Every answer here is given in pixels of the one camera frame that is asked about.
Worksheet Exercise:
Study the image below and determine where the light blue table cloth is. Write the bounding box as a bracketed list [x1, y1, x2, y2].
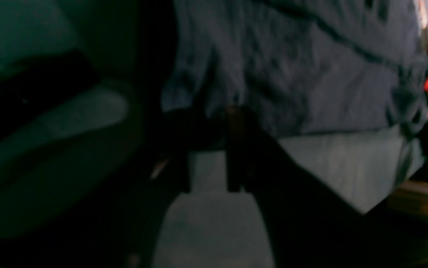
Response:
[0, 0, 428, 268]

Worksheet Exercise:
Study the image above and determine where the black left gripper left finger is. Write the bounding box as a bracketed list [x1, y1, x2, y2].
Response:
[0, 109, 226, 268]

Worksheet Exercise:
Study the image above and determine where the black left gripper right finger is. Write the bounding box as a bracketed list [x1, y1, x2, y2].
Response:
[225, 106, 428, 268]

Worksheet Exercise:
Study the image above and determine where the dark blue T-shirt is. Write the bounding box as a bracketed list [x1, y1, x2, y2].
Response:
[161, 0, 428, 137]

